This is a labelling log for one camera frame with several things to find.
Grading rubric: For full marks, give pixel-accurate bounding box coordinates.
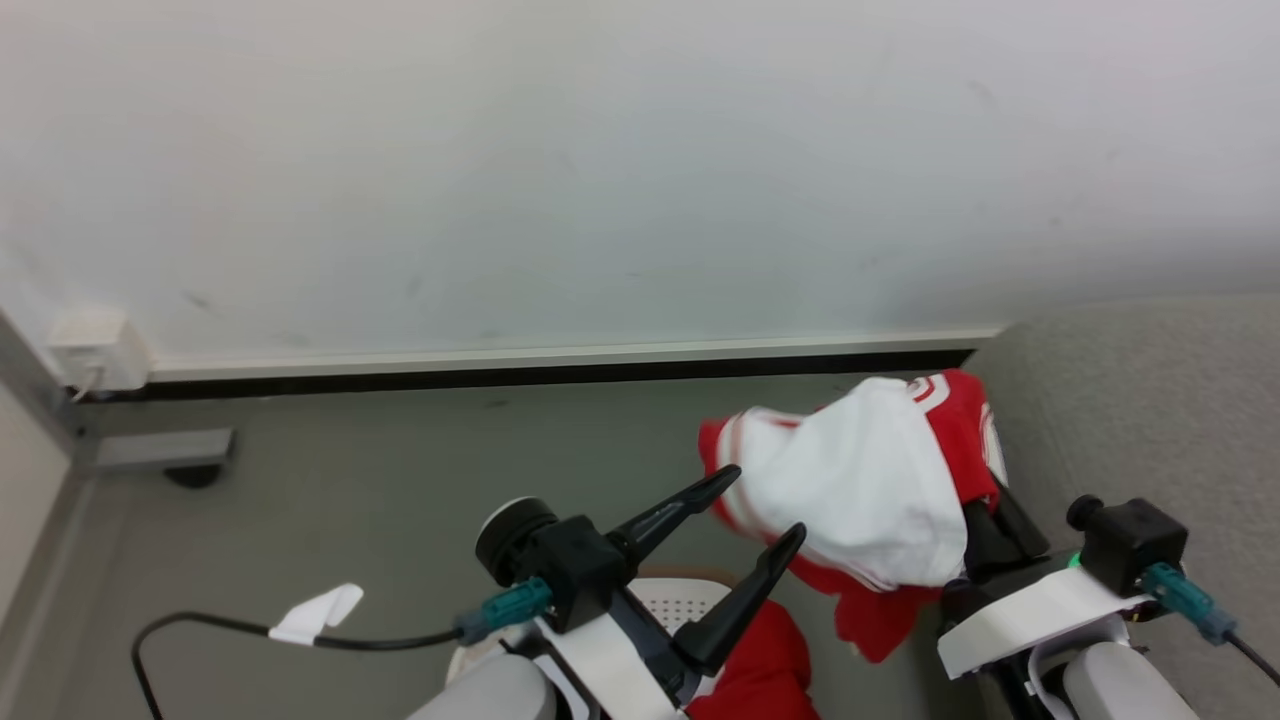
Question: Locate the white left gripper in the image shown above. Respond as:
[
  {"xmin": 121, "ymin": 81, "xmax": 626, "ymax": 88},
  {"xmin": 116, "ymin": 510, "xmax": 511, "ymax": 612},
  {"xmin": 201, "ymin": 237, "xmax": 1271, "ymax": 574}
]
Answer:
[{"xmin": 528, "ymin": 465, "xmax": 808, "ymax": 720}]

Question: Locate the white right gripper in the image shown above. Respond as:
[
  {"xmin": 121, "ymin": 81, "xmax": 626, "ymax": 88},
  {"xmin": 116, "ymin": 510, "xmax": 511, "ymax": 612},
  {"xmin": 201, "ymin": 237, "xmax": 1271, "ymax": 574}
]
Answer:
[{"xmin": 936, "ymin": 478, "xmax": 1153, "ymax": 683}]

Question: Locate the red and white garment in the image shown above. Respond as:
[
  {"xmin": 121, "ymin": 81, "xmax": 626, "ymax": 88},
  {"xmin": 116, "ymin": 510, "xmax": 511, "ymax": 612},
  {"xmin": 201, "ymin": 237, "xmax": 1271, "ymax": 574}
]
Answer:
[{"xmin": 686, "ymin": 368, "xmax": 1009, "ymax": 720}]

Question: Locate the cream perforated laundry basket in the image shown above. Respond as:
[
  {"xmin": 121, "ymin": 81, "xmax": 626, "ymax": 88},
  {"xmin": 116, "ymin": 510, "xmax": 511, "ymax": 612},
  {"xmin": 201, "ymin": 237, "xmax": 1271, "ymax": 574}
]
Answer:
[{"xmin": 444, "ymin": 566, "xmax": 743, "ymax": 720}]

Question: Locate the grey fabric sofa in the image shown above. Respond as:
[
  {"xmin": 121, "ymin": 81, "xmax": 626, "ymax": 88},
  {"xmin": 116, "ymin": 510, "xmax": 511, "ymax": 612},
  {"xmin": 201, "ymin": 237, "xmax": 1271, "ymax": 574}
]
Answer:
[{"xmin": 880, "ymin": 293, "xmax": 1280, "ymax": 720}]

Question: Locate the white and black baseboard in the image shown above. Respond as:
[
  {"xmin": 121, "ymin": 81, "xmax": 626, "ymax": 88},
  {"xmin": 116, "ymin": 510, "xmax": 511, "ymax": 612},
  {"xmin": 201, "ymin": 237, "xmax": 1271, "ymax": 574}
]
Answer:
[{"xmin": 76, "ymin": 324, "xmax": 1007, "ymax": 403}]

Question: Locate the black cable with teal plug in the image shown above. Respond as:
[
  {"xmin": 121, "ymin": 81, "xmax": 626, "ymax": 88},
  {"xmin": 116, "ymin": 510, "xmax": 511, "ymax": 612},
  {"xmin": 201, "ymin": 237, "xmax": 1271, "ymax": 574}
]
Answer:
[
  {"xmin": 1142, "ymin": 560, "xmax": 1280, "ymax": 691},
  {"xmin": 130, "ymin": 578, "xmax": 555, "ymax": 720}
]

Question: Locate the white paper cable tag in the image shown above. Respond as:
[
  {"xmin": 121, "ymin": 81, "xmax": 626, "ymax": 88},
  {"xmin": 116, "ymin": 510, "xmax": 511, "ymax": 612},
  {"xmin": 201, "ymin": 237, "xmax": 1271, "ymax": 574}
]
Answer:
[{"xmin": 267, "ymin": 583, "xmax": 365, "ymax": 647}]

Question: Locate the grey metal frame foot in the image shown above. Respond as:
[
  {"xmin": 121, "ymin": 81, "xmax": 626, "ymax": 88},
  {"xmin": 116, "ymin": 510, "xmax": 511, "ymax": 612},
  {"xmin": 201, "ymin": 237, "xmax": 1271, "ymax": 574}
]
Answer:
[{"xmin": 74, "ymin": 426, "xmax": 237, "ymax": 477}]

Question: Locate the white wall socket box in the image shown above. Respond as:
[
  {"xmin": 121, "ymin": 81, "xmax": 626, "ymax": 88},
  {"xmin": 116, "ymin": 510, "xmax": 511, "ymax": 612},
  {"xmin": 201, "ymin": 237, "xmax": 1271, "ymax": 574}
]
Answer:
[{"xmin": 44, "ymin": 311, "xmax": 153, "ymax": 395}]

